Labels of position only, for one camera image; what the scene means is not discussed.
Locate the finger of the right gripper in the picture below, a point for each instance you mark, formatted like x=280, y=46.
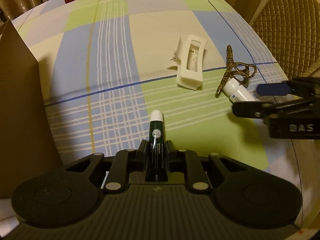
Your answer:
x=273, y=89
x=251, y=109

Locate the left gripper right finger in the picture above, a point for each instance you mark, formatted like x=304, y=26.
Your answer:
x=188, y=163

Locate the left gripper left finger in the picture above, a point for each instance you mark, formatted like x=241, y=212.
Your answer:
x=122, y=165

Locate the small white bottle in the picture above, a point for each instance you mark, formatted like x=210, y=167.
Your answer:
x=237, y=92

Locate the dark green tube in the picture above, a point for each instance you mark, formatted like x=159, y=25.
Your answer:
x=156, y=167

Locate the leopard print hair clip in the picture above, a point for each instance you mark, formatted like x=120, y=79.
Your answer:
x=242, y=72

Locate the white hair claw clip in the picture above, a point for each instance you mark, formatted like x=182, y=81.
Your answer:
x=188, y=61

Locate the quilted chair cushion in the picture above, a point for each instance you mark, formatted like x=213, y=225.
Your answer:
x=290, y=30

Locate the large brown white box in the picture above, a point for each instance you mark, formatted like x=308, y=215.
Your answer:
x=27, y=146

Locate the checkered tablecloth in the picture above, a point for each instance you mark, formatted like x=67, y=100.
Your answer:
x=104, y=68

